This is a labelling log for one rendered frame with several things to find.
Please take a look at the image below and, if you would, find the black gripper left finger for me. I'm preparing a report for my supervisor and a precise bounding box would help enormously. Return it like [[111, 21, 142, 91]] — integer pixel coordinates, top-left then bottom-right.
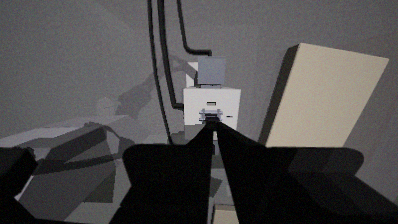
[[122, 122, 214, 222]]

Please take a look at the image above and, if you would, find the black usb plug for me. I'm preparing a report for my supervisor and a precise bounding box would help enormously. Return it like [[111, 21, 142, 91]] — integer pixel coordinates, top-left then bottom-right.
[[205, 116, 220, 132]]

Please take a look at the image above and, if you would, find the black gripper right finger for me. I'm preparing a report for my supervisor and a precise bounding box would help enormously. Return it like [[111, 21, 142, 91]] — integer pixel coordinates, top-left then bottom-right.
[[217, 122, 364, 224]]

